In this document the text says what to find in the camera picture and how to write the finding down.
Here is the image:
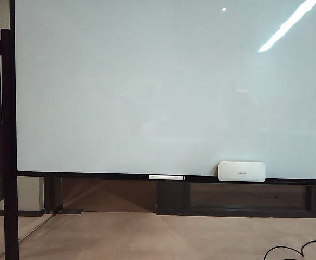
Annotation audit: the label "white rectangular board eraser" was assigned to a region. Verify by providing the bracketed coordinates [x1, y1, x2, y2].
[217, 161, 266, 183]

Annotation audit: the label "frosted glass wall panels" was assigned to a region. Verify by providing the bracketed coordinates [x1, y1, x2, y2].
[18, 177, 45, 211]

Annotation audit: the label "black whiteboard stand frame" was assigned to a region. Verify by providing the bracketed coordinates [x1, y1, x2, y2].
[0, 0, 316, 260]

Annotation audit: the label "white glass whiteboard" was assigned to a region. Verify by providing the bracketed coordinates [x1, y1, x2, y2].
[14, 0, 316, 180]

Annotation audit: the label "black flat floor plate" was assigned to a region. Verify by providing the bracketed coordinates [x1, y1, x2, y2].
[45, 207, 85, 215]

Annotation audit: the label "white marker with black ends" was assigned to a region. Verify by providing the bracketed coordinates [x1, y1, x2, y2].
[148, 175, 186, 181]

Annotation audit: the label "dark framed glass partition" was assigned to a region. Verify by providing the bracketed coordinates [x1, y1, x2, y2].
[156, 180, 316, 217]

